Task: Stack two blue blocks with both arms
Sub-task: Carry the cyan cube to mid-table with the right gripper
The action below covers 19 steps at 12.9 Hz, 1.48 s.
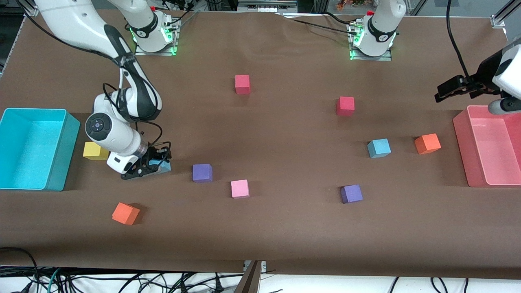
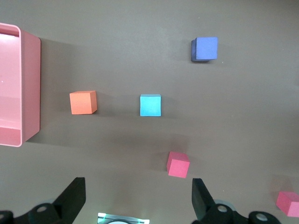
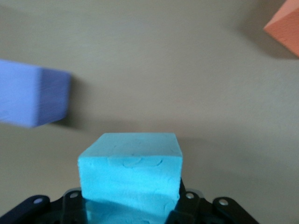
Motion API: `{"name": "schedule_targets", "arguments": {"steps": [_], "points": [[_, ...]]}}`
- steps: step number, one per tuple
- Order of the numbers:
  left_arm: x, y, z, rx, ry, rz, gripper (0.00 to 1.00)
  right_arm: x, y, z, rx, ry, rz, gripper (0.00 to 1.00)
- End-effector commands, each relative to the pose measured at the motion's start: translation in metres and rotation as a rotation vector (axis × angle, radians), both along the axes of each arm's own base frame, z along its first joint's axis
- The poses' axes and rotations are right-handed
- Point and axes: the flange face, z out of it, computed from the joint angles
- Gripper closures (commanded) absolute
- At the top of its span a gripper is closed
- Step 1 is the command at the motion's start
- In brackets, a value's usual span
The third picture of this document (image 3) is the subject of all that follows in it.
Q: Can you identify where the purple foam block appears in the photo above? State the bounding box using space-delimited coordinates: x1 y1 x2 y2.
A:
0 58 72 128

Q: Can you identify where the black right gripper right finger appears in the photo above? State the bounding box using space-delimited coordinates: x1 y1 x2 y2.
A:
167 178 260 224

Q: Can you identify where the orange foam block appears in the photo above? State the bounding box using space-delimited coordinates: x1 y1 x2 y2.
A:
263 0 299 58

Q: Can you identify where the light blue foam block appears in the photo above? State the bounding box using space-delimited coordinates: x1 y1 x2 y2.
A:
78 133 183 224

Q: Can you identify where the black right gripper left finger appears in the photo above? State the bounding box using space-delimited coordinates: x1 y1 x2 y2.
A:
0 186 88 224

